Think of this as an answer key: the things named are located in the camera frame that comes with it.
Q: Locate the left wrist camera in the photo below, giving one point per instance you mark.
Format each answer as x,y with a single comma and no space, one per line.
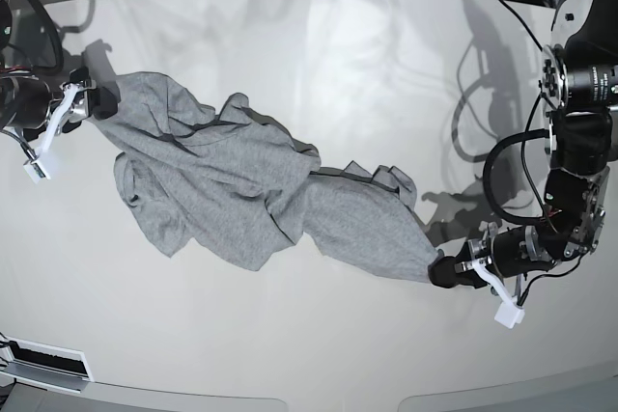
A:
509,313

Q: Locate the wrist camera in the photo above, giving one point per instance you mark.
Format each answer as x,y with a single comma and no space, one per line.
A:
38,167
509,313

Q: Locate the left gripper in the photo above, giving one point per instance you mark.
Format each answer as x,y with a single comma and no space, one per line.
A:
442,271

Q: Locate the white cable slot panel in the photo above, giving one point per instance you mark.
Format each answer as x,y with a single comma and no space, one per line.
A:
45,366

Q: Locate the grey t-shirt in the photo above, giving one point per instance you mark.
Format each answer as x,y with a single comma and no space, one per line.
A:
242,186

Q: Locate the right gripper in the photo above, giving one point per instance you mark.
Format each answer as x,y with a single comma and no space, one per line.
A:
81,98

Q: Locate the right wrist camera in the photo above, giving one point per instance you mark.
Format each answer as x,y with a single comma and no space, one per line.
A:
38,167

